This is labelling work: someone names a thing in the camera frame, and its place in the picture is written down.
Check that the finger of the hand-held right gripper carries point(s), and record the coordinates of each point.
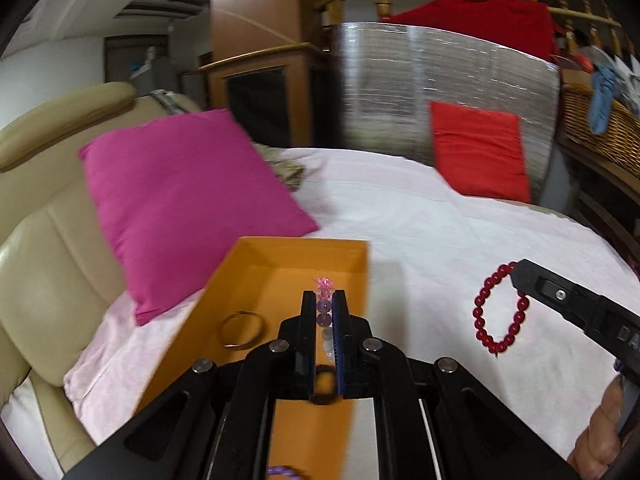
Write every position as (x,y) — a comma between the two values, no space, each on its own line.
(550,290)

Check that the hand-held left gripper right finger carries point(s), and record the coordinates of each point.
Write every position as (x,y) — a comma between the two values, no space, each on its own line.
(339,342)

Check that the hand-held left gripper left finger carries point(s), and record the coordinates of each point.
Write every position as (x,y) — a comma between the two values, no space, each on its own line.
(310,332)

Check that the orange box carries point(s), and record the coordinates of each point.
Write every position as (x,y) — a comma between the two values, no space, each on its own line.
(300,255)

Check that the person's right hand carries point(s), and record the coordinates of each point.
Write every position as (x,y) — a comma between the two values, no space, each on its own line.
(597,435)

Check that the gold bangle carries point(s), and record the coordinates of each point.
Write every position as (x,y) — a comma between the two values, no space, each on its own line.
(245,345)

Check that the dark wooden rack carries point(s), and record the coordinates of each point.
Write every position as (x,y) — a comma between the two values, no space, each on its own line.
(600,200)

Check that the pale pink towel blanket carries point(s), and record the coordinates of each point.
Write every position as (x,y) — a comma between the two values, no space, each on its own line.
(425,240)

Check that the red cushion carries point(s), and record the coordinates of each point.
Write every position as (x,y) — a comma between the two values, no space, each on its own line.
(475,150)

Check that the patterned beige cloth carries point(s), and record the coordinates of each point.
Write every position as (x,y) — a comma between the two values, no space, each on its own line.
(287,172)

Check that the wicker basket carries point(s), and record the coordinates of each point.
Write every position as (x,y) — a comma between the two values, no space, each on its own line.
(620,135)

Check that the magenta cushion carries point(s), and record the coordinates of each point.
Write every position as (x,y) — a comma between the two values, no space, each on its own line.
(190,200)

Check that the blue cloth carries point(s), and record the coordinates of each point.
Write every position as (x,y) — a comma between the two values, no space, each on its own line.
(600,105)

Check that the white cloth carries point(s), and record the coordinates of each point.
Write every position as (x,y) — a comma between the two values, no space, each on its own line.
(627,80)

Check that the silver foil insulation panel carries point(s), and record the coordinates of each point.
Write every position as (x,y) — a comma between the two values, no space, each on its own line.
(390,90)

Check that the grey striped cloth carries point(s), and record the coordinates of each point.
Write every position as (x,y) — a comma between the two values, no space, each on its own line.
(167,101)

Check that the beige leather sofa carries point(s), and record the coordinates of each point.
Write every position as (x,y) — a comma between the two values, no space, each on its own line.
(45,260)

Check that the red cloth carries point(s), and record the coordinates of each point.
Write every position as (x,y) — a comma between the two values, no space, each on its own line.
(490,20)

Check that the brown wooden cabinet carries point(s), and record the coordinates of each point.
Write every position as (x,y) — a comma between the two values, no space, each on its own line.
(260,60)

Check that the dark wooden door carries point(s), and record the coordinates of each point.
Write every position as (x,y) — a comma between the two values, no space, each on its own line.
(117,60)

